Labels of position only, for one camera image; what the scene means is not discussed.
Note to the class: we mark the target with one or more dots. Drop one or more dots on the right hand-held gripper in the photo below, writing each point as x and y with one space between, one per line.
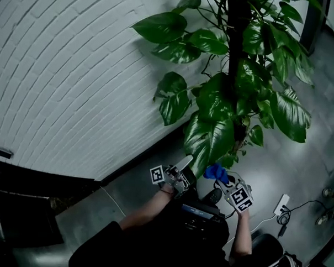
240 198

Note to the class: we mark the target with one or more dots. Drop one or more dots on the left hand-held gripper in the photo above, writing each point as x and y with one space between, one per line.
157 174

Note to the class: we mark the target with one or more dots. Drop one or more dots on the blue cloth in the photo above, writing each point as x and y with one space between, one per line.
215 172

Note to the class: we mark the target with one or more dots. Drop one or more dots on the green leafy plant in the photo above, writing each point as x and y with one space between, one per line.
211 137

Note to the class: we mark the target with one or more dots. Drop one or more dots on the person's left forearm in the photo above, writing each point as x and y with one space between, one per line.
147 209

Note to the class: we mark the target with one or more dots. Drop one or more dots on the person's right forearm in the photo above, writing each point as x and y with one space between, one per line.
241 235

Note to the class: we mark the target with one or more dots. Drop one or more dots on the person's black shoe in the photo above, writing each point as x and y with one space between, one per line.
212 195

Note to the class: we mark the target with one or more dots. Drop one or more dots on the black wrist band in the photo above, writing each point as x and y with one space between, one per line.
166 191

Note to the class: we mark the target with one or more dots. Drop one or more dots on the black waist-mounted device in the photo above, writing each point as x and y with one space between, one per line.
199 212

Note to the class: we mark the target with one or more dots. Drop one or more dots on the person's black trousers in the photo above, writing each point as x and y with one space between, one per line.
201 228

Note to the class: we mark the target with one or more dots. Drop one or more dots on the white power strip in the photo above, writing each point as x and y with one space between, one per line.
281 204

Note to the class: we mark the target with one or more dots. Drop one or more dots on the dark moulded chair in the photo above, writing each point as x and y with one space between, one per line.
267 250

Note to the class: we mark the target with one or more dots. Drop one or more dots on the person's black top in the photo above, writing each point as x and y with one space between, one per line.
150 254

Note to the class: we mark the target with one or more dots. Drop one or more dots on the black skirting board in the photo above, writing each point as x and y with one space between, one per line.
43 183

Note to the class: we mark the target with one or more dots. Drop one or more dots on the dark wall outlet plate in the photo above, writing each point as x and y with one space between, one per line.
3 153

